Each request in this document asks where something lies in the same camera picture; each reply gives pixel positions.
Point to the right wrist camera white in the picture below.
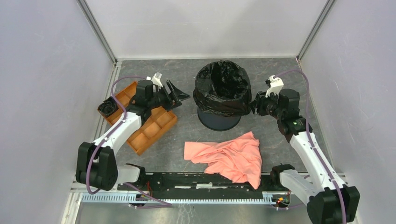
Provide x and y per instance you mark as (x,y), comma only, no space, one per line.
(275,85)

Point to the aluminium slotted rail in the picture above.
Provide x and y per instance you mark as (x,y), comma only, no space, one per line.
(133,198)

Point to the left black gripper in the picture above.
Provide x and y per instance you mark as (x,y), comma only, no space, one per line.
(179,95)

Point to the rolled black trash bag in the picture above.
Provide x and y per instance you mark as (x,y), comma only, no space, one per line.
(108,107)

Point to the black trash bag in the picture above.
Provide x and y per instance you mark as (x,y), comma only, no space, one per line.
(108,107)
(223,88)

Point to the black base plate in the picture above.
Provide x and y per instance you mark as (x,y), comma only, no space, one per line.
(203,186)

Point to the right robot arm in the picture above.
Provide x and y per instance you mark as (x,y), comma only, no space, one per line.
(327,197)

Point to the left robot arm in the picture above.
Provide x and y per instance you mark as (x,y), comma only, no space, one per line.
(96,163)

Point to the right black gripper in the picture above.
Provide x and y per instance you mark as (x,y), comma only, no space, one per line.
(259,102)

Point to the pink cloth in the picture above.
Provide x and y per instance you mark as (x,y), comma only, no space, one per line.
(238,160)

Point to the dark blue trash bin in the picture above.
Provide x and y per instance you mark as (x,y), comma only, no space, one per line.
(217,122)

